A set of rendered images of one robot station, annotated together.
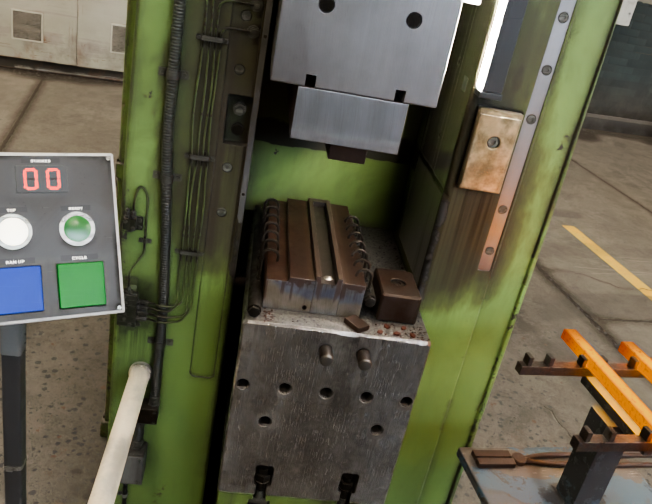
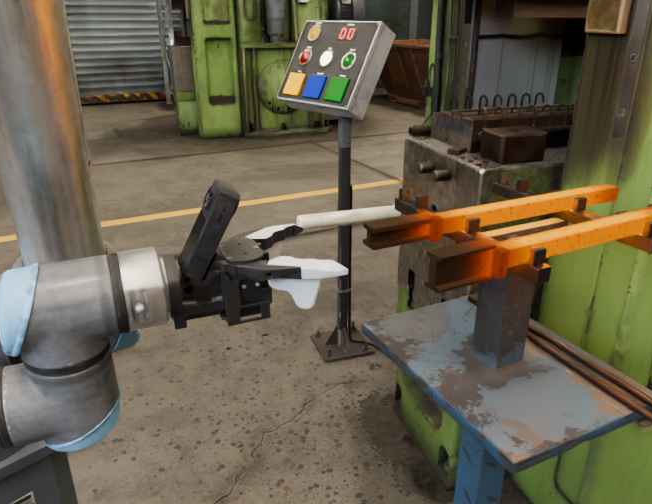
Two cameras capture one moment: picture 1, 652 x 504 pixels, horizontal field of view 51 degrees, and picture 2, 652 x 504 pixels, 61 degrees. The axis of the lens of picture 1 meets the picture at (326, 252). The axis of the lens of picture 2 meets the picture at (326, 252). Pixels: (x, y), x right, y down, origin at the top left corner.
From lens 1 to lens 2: 1.55 m
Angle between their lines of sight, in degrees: 72
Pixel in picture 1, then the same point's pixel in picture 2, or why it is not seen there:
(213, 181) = (459, 55)
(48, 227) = (338, 58)
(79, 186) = (359, 38)
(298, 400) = not seen: hidden behind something
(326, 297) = (455, 130)
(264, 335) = (411, 149)
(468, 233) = (601, 90)
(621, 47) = not seen: outside the picture
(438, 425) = (578, 337)
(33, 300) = (316, 92)
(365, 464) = (451, 294)
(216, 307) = not seen: hidden behind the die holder
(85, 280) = (337, 87)
